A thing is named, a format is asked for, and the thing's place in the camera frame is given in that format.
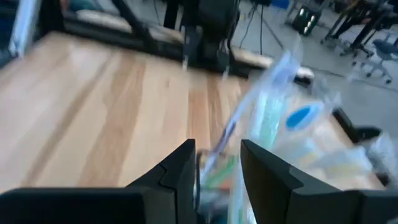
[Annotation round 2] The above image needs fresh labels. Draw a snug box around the silver aluminium bracket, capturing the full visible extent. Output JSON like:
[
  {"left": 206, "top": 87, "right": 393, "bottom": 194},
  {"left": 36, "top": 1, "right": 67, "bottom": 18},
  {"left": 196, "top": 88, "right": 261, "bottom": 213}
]
[{"left": 8, "top": 0, "right": 41, "bottom": 58}]

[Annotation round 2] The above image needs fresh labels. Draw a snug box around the purple toothbrush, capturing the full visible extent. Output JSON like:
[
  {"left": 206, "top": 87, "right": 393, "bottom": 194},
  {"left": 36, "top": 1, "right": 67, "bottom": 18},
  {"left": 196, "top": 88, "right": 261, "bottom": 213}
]
[{"left": 198, "top": 34, "right": 301, "bottom": 187}]

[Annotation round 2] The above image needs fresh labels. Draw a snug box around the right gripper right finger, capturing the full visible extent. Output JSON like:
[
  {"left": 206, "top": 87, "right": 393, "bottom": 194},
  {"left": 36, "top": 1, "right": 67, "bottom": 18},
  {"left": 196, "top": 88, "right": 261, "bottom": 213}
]
[{"left": 241, "top": 139, "right": 398, "bottom": 224}]

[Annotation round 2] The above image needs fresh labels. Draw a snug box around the green toothbrush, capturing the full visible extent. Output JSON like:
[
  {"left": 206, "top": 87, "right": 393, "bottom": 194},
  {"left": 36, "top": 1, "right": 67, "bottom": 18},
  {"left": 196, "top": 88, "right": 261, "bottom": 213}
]
[
  {"left": 211, "top": 155, "right": 239, "bottom": 187},
  {"left": 248, "top": 90, "right": 282, "bottom": 150}
]

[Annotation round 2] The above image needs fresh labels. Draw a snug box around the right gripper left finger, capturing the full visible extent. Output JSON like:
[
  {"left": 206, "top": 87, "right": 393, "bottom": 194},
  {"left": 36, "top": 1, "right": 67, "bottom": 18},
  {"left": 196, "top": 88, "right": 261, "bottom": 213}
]
[{"left": 0, "top": 139, "right": 198, "bottom": 224}]

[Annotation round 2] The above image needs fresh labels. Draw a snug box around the blue-grey office chair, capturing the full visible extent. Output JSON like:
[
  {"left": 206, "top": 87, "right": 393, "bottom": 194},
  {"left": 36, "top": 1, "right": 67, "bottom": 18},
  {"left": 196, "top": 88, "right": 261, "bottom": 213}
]
[{"left": 351, "top": 34, "right": 398, "bottom": 85}]

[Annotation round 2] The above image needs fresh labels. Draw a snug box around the black desk frame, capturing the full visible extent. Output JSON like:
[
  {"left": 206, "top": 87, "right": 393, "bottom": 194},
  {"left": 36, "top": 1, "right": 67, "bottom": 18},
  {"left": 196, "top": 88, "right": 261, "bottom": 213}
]
[{"left": 320, "top": 0, "right": 398, "bottom": 58}]

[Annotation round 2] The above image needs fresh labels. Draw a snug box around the black box with lights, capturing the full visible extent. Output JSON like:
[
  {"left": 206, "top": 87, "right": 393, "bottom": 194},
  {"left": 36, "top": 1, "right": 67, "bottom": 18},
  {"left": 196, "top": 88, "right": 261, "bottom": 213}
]
[{"left": 291, "top": 5, "right": 320, "bottom": 35}]

